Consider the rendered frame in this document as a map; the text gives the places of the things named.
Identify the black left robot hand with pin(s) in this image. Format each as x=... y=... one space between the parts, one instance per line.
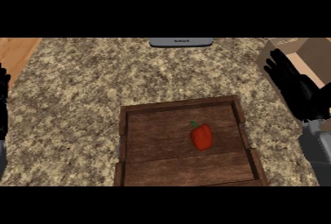
x=3 y=96

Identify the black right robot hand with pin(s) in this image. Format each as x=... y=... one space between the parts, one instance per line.
x=297 y=84

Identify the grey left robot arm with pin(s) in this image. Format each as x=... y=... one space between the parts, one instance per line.
x=2 y=157

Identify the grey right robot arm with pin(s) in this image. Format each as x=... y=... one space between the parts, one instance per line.
x=316 y=145

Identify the brown cardboard box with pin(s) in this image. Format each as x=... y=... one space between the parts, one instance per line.
x=308 y=61

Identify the red bell pepper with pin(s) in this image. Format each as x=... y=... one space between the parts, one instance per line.
x=201 y=138

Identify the brown wooden tray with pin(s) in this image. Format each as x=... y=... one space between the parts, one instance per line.
x=185 y=145

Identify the grey flat appliance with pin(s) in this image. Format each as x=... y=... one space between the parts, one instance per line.
x=180 y=42

